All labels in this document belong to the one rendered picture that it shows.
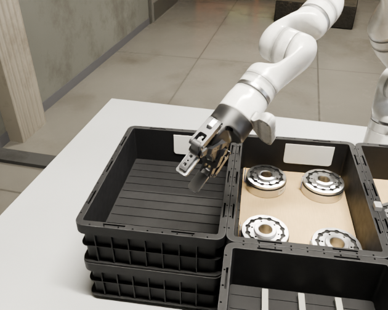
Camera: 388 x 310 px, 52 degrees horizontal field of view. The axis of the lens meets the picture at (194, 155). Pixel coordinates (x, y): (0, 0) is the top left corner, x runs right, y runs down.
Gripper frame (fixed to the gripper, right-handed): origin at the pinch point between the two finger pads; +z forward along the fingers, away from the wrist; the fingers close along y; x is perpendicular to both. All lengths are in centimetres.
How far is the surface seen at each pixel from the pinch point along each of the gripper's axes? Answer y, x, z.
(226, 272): -8.5, 13.0, 8.6
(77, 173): -50, -51, 11
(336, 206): -36.2, 21.5, -20.1
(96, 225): -8.4, -12.9, 16.3
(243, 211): -30.8, 4.7, -5.6
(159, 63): -264, -200, -121
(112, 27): -251, -263, -125
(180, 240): -11.1, 1.9, 9.0
